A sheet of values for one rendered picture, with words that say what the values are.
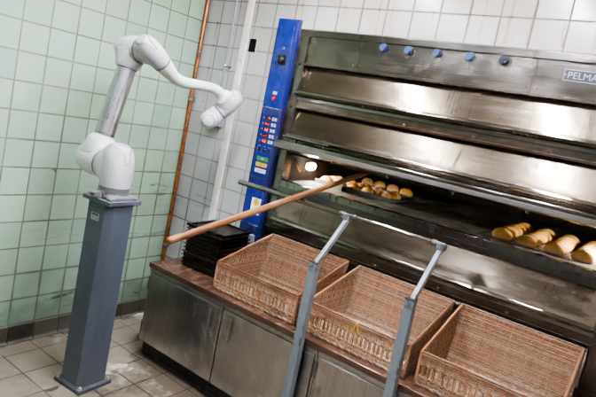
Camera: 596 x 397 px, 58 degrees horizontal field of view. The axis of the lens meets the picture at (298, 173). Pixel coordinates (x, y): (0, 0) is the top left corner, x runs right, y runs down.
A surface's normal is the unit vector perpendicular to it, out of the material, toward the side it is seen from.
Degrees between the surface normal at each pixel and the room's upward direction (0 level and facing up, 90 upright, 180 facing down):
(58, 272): 90
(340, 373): 91
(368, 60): 90
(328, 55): 90
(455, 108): 70
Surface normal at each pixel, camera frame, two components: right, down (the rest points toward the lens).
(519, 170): -0.47, -0.36
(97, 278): 0.24, 0.15
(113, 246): 0.84, 0.22
